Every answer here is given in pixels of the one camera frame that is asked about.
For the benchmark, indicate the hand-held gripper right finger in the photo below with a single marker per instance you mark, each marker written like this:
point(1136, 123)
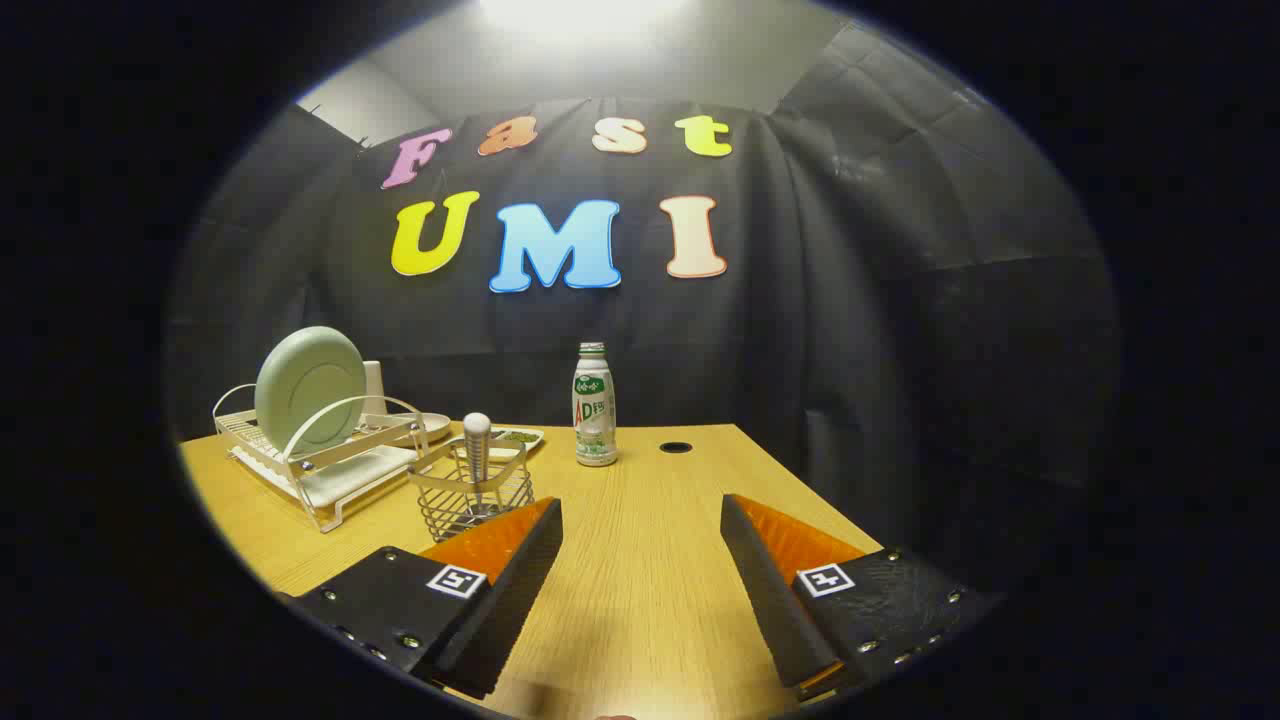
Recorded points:
point(770, 600)

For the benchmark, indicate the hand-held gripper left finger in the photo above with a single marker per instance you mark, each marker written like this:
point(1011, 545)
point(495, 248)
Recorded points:
point(510, 600)

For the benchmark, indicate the white dish rack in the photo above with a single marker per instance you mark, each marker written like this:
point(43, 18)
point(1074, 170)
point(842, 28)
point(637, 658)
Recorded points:
point(345, 480)

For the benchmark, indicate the pale green plate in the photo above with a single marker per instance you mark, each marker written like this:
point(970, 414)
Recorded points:
point(305, 385)

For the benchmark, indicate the white divided dish with grains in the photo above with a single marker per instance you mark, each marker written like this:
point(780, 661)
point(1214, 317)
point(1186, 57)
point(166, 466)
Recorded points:
point(522, 440)

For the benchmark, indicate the white plate with meat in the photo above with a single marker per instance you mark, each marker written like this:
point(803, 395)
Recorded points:
point(437, 425)

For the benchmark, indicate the white drink bottle green label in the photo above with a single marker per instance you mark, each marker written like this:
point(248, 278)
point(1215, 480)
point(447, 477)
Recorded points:
point(595, 410)

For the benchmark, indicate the white toaster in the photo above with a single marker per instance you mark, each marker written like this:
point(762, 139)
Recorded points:
point(374, 390)

